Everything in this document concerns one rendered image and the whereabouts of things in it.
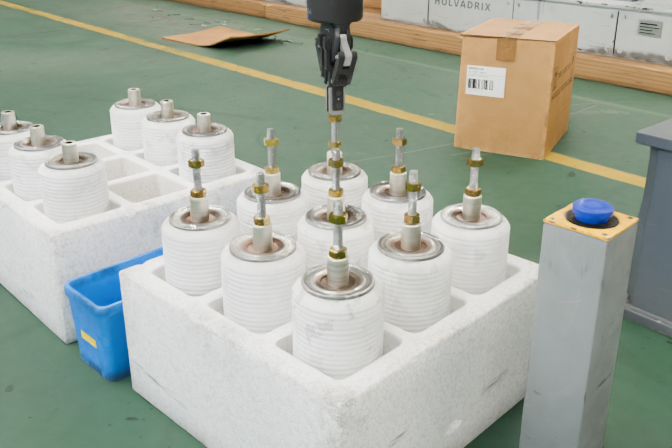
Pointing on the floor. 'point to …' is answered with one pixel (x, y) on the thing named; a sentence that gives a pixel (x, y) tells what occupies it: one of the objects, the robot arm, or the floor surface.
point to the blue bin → (103, 317)
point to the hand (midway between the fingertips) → (335, 99)
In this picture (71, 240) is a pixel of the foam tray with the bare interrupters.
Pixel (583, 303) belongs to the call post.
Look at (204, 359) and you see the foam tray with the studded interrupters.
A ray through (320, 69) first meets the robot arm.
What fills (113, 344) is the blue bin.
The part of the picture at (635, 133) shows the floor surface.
